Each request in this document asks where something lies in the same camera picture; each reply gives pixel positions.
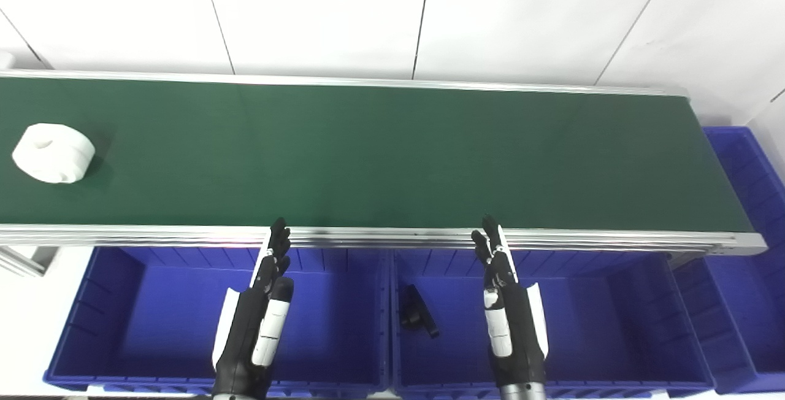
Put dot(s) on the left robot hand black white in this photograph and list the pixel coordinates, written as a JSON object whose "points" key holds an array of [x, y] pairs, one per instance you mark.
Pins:
{"points": [[246, 326]]}

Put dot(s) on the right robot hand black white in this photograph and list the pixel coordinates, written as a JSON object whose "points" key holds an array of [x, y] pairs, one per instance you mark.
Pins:
{"points": [[514, 326]]}

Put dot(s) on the green conveyor belt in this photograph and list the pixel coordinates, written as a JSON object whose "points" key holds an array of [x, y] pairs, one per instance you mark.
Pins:
{"points": [[380, 238], [380, 154]]}

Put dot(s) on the blue plastic bin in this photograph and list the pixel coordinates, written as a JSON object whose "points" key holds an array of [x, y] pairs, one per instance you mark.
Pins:
{"points": [[589, 320], [745, 253], [184, 320]]}

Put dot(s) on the aluminium conveyor support leg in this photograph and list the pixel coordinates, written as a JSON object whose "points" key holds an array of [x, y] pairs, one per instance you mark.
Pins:
{"points": [[24, 260]]}

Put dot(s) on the white round plastic part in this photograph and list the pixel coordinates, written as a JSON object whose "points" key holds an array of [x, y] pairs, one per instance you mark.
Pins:
{"points": [[54, 153]]}

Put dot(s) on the black plastic part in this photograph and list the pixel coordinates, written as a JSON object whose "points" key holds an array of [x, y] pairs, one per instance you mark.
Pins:
{"points": [[416, 314]]}

